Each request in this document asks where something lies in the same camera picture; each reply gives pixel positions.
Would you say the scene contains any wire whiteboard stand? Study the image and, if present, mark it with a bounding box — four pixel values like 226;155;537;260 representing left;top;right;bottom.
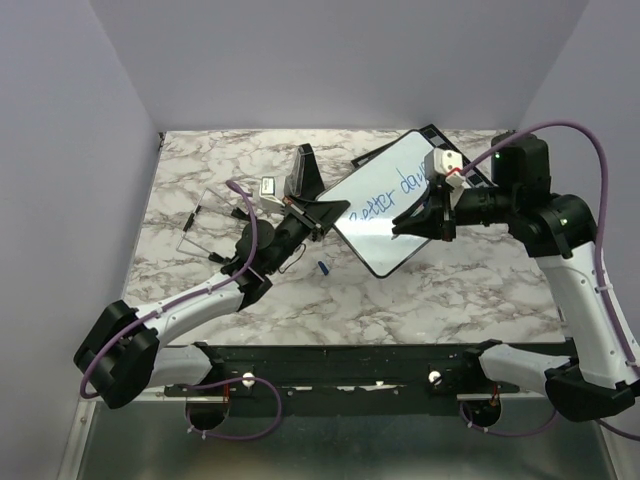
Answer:
175;187;249;265

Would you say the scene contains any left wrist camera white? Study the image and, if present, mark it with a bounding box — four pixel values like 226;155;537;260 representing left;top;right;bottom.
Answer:
258;176;285;214

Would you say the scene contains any blue whiteboard marker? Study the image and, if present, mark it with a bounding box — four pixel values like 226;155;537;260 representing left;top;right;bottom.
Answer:
410;200;429;217

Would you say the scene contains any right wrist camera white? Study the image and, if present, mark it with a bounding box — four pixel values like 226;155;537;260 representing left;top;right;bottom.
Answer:
424;147;466;193

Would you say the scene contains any blue marker cap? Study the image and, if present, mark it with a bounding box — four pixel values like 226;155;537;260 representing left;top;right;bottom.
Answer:
317;261;329;276

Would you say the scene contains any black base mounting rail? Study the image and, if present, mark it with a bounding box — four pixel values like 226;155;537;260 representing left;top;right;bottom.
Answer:
165;344;498;418

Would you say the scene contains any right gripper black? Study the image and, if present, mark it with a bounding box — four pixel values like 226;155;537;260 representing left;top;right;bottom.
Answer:
393;179;518;241

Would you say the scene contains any whiteboard with black frame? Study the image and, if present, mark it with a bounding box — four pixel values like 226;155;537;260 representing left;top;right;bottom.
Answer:
319;130;433;278

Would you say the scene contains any black metronome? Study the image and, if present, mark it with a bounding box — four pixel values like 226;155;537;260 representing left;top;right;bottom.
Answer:
287;143;326;201

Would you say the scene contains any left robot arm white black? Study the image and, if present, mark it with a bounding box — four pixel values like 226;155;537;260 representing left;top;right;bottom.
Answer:
73;144;349;409

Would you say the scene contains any purple cable base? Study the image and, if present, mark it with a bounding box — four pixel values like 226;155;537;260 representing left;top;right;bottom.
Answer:
458;394;559;436
179;375;287;442

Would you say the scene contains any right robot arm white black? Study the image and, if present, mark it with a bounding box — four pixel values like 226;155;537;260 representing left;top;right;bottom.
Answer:
392;131;639;422

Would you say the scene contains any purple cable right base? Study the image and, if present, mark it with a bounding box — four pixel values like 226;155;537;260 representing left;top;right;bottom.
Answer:
458;394;559;436

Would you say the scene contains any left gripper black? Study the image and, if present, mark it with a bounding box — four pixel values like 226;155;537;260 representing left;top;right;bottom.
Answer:
266;194;349;275

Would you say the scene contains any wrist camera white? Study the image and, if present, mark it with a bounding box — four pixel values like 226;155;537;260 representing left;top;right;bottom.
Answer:
424;147;466;193
258;176;285;214

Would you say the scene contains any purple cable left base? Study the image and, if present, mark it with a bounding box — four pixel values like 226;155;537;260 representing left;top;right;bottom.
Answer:
179;375;287;442

